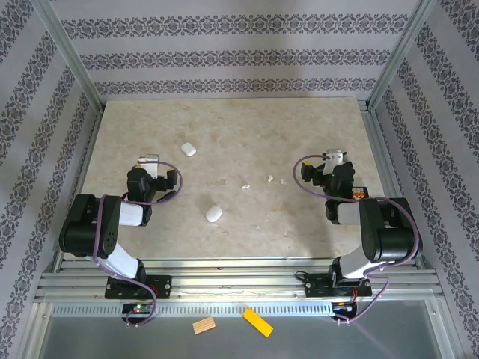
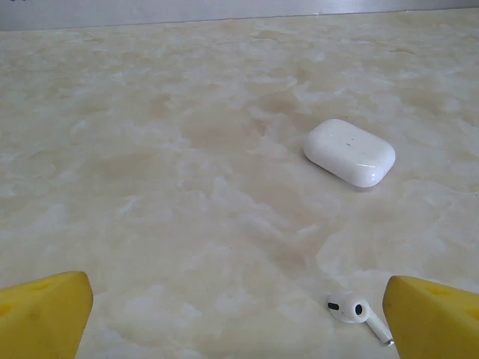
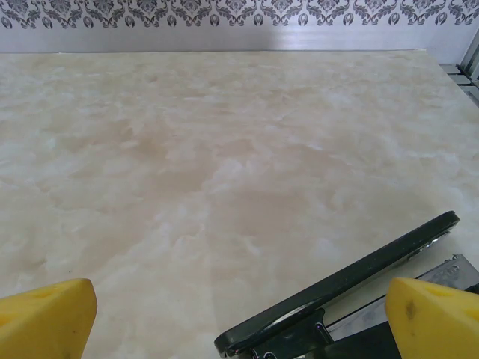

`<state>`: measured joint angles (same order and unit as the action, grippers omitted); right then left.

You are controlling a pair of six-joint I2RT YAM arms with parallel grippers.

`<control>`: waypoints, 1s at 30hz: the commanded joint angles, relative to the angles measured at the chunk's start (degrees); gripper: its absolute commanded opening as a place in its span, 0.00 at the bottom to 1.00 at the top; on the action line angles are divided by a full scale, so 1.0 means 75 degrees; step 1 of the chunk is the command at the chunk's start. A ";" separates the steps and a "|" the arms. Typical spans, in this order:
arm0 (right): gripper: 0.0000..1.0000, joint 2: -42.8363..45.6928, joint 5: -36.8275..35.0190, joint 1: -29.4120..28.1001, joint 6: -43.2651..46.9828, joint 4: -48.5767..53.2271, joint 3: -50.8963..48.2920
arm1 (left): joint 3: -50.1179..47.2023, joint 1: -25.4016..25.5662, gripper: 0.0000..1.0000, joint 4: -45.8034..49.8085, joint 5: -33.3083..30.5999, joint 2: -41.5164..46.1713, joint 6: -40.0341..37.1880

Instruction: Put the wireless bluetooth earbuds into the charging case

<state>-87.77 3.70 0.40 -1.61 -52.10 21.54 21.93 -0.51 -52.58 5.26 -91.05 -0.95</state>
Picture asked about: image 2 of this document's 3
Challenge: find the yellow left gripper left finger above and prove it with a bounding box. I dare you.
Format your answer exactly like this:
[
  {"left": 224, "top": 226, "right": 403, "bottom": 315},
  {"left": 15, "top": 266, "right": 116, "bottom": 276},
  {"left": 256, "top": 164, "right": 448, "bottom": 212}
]
[{"left": 0, "top": 271, "right": 94, "bottom": 359}]

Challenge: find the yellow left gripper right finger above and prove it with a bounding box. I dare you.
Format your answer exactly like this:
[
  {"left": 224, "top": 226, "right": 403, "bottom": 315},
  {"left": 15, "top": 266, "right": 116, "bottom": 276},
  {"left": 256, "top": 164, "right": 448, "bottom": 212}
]
[{"left": 382, "top": 274, "right": 479, "bottom": 359}]

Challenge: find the white wireless earbud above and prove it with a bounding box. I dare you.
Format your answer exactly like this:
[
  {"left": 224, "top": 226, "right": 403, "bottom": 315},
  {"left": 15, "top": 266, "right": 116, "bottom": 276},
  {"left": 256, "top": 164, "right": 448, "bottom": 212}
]
[{"left": 326, "top": 290, "right": 395, "bottom": 346}]

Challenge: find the aluminium table edge rail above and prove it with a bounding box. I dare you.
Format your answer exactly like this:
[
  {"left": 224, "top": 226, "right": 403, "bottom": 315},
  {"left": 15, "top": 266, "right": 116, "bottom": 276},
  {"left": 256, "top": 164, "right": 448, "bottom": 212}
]
[{"left": 0, "top": 0, "right": 479, "bottom": 33}]

